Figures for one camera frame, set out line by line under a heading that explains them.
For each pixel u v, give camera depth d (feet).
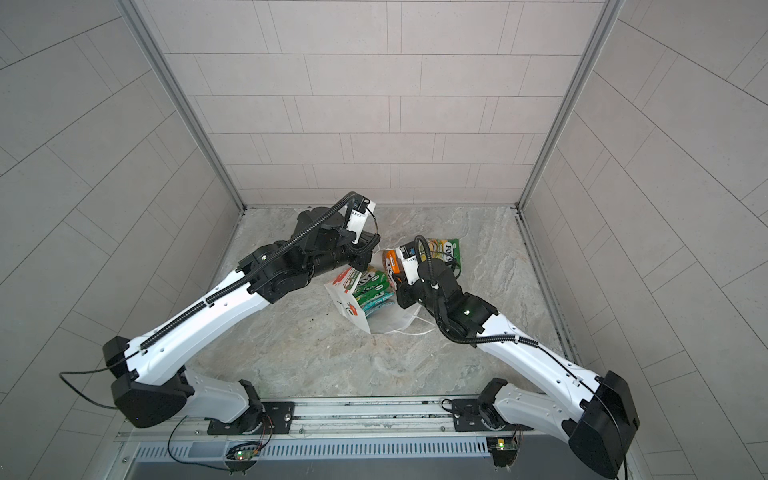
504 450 2.23
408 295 2.11
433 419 2.37
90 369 1.25
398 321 2.47
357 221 1.83
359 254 1.83
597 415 1.24
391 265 2.38
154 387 1.31
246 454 2.10
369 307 2.58
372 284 2.64
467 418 2.33
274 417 2.32
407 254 2.03
